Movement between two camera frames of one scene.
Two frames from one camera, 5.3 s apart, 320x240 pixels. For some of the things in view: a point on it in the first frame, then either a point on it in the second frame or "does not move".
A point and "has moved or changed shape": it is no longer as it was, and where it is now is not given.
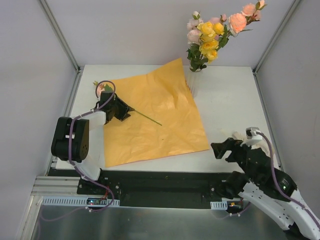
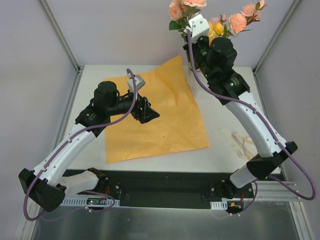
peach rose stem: x=237 y=22 does not move
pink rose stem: x=223 y=17 does not move
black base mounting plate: x=157 y=188 does not move
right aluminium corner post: x=294 y=4 does not move
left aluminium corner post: x=61 y=35 does not move
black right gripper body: x=231 y=150 to x=194 y=46
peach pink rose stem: x=100 y=88 has moved or changed shape
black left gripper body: x=119 y=110 to x=141 y=109
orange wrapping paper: x=164 y=124 does not move
